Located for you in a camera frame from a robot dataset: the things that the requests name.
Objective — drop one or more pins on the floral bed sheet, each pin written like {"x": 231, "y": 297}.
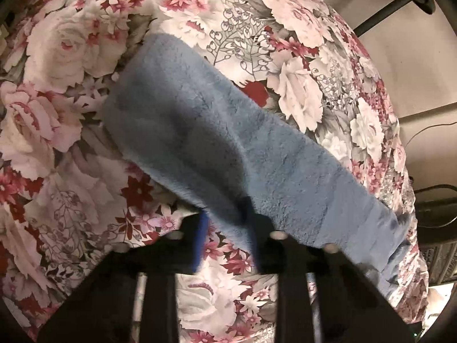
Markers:
{"x": 71, "y": 60}

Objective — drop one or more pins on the blue fleece cloth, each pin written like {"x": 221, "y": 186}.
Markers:
{"x": 214, "y": 132}

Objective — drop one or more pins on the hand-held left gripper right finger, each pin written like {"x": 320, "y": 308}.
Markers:
{"x": 263, "y": 246}

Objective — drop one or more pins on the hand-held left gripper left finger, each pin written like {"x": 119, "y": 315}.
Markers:
{"x": 199, "y": 246}

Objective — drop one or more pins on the black grilled appliance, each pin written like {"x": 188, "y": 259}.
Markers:
{"x": 442, "y": 260}

